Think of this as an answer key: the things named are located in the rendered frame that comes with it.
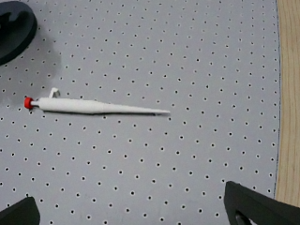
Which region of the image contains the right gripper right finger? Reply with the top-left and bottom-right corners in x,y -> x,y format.
224,181 -> 300,225

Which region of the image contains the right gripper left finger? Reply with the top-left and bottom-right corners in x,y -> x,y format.
0,196 -> 40,225

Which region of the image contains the grey base plate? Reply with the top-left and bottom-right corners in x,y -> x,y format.
0,0 -> 281,225

